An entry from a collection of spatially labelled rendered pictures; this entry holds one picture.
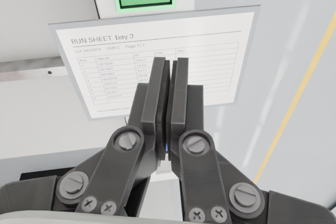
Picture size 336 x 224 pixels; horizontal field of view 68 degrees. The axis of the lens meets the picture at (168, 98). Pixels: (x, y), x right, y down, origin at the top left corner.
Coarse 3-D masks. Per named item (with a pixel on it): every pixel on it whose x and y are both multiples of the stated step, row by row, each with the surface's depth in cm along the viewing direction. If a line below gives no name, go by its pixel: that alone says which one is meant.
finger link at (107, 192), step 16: (128, 128) 9; (112, 144) 8; (128, 144) 9; (144, 144) 9; (112, 160) 8; (128, 160) 8; (96, 176) 8; (112, 176) 8; (128, 176) 8; (96, 192) 7; (112, 192) 7; (128, 192) 8; (144, 192) 10; (80, 208) 7; (96, 208) 7; (112, 208) 7; (128, 208) 9
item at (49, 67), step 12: (24, 60) 42; (36, 60) 42; (48, 60) 42; (60, 60) 42; (0, 72) 40; (12, 72) 41; (24, 72) 41; (36, 72) 41; (48, 72) 41; (60, 72) 42
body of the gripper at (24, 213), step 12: (0, 216) 6; (12, 216) 6; (24, 216) 6; (36, 216) 6; (48, 216) 6; (60, 216) 6; (72, 216) 6; (84, 216) 6; (96, 216) 6; (108, 216) 7; (120, 216) 7
